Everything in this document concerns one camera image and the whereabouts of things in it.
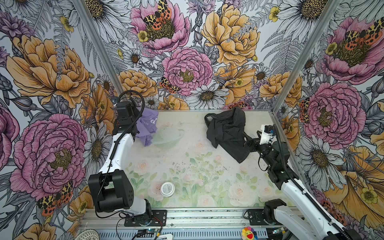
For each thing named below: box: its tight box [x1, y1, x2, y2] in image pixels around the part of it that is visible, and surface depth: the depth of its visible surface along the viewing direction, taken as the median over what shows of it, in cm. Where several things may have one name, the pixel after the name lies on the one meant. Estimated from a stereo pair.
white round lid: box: [160, 182, 175, 197], surface depth 79 cm
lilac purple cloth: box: [135, 107, 159, 147], surface depth 97 cm
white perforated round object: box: [74, 229, 100, 240], surface depth 69 cm
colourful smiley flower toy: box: [241, 226, 258, 240], surface depth 70 cm
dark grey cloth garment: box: [204, 107, 250, 164], surface depth 101 cm
